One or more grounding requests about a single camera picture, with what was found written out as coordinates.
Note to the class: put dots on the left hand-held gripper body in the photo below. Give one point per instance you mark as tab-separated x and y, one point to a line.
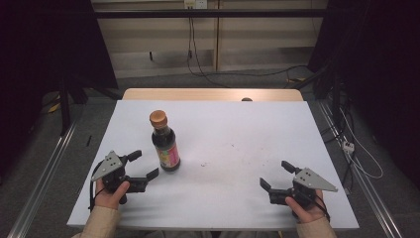
110	165

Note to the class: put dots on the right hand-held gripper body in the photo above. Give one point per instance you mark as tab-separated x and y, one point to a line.
310	181

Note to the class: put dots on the dark soy sauce bottle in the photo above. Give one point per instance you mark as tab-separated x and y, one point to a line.
166	152

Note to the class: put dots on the person's right hand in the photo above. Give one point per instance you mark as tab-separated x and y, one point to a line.
307	213

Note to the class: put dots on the person's left hand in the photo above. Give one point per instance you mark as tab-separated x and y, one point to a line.
110	198

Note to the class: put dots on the thin black stick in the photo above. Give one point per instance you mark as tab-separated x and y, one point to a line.
88	141

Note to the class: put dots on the white power strip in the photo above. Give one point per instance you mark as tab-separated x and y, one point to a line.
348	146

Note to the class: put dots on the white board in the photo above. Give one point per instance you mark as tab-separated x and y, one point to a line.
237	132

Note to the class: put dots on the black metal stand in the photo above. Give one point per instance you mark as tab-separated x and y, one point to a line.
336	95
64	109

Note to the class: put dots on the yellow tape piece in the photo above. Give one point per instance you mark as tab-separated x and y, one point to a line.
54	108
297	79

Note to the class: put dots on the small black peg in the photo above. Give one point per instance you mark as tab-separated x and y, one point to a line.
151	55

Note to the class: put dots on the black curtain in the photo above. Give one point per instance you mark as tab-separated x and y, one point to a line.
379	66
43	43

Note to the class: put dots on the black horizontal beam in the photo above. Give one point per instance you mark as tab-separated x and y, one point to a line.
211	13

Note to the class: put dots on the aluminium floor rail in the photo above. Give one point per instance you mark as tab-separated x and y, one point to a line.
43	178
363	185

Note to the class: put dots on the light wooden post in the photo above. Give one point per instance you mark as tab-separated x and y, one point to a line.
217	39

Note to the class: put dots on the white wall socket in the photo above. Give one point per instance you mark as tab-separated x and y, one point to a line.
195	4

